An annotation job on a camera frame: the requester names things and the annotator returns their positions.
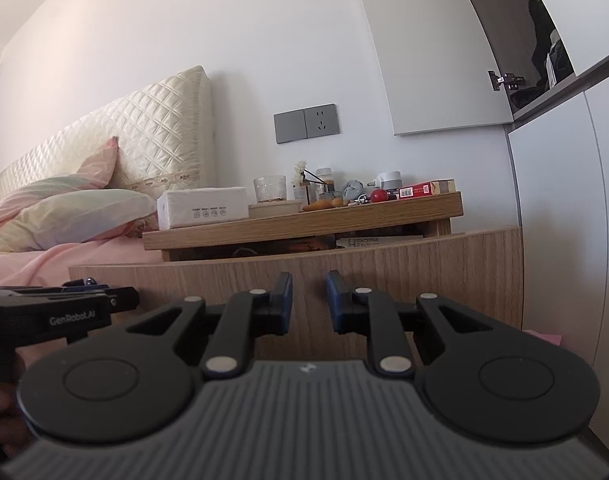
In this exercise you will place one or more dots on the white round jar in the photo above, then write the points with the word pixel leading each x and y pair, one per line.
pixel 388 180

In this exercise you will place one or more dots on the red box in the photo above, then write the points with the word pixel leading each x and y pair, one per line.
pixel 424 190

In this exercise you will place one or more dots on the grey cloth bundle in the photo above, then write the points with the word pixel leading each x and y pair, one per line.
pixel 353 189

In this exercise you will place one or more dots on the white capped bottle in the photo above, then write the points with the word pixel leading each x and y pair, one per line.
pixel 324 175

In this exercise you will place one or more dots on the cream quilted headboard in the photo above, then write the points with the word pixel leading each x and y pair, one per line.
pixel 159 120

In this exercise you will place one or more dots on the grey wall socket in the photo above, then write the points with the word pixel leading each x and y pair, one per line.
pixel 322 121

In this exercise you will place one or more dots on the pink paper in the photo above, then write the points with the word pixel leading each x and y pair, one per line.
pixel 540 337

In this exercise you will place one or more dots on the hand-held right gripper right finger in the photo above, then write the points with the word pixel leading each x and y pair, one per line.
pixel 335 305

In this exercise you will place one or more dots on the pastel striped pillow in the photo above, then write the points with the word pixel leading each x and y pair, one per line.
pixel 84 215

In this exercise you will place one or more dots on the ribbed glass cup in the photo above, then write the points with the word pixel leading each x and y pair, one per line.
pixel 269 190

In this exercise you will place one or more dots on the white artificial flower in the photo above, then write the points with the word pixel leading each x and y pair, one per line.
pixel 300 172

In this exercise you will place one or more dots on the white tissue pack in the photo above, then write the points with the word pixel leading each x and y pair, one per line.
pixel 204 205

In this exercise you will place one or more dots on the white open wardrobe door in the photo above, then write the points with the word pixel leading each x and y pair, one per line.
pixel 434 60

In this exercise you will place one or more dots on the metal door hinge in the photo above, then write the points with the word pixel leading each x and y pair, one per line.
pixel 507 80

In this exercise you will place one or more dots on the white wardrobe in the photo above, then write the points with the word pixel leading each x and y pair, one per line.
pixel 559 210

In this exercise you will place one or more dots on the pink pillow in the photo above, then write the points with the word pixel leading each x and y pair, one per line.
pixel 84 165

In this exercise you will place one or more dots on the orange carrot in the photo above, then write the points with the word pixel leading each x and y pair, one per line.
pixel 318 205

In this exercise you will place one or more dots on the white printed packet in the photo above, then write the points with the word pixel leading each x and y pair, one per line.
pixel 379 241

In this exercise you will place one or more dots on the wooden nightstand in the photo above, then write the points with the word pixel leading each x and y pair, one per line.
pixel 284 222

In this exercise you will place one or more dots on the dark clothes pile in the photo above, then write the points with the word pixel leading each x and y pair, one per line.
pixel 539 45

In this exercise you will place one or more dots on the reed diffuser bottle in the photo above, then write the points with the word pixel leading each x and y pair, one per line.
pixel 323 190

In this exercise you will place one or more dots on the brown patterned packet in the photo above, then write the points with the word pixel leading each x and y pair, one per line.
pixel 304 246

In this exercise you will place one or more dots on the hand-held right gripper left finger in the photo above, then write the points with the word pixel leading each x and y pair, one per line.
pixel 283 305

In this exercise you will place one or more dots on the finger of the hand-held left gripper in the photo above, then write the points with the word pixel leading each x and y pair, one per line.
pixel 124 298
pixel 87 284

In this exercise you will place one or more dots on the grey wall switch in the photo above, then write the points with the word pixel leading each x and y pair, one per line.
pixel 289 126

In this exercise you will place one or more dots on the red ball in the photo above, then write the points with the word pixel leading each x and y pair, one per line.
pixel 379 196

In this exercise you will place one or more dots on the pink duvet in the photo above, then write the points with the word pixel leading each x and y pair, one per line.
pixel 34 265

